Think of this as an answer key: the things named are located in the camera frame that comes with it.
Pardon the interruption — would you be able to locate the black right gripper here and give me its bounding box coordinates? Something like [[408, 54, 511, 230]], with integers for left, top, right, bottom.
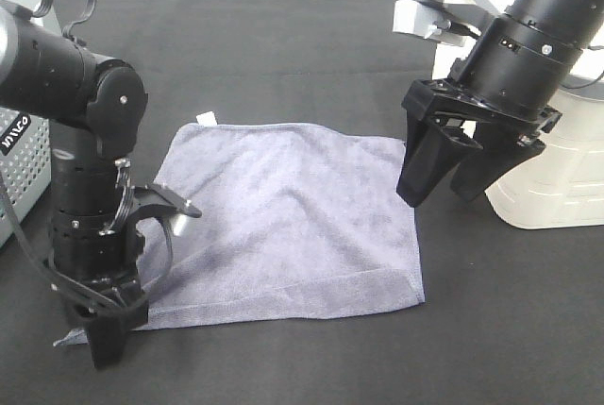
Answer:
[[396, 79, 562, 207]]

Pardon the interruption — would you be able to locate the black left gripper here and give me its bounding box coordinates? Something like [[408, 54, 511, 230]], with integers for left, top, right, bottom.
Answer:
[[49, 262, 149, 370]]

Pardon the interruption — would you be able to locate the blue-grey microfibre towel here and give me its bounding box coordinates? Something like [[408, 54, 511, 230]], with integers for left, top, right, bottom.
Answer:
[[52, 111, 426, 347]]

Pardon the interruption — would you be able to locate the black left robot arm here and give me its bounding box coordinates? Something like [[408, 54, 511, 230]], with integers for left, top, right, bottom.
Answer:
[[1, 1, 148, 369]]

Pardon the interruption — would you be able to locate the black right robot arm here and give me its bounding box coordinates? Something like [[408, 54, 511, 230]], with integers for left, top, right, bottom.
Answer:
[[394, 0, 603, 207]]

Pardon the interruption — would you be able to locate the white woven-pattern storage box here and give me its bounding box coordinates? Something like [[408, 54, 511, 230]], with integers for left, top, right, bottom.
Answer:
[[432, 0, 603, 229]]

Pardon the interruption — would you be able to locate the black table cloth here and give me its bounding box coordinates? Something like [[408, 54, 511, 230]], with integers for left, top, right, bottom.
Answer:
[[1, 0, 603, 404]]

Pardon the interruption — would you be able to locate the grey perforated plastic basket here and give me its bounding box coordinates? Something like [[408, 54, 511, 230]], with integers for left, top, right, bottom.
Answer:
[[1, 0, 60, 247]]

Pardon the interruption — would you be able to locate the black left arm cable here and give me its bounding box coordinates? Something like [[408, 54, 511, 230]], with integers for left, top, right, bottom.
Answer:
[[0, 0, 176, 316]]

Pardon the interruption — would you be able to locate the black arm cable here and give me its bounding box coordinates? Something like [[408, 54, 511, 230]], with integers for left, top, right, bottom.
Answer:
[[561, 43, 604, 93], [0, 0, 176, 316]]

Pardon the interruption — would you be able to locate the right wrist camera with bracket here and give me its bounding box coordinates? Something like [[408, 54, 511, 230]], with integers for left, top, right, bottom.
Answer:
[[393, 0, 495, 47]]

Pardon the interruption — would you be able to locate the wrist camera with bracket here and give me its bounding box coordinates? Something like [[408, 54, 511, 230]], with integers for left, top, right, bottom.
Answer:
[[126, 184, 202, 237], [393, 0, 495, 47]]

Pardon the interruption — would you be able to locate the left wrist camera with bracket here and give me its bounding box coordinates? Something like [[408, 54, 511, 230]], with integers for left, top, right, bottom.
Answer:
[[126, 184, 202, 237]]

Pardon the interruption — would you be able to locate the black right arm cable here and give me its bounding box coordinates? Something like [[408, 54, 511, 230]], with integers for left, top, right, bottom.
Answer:
[[561, 43, 604, 93]]

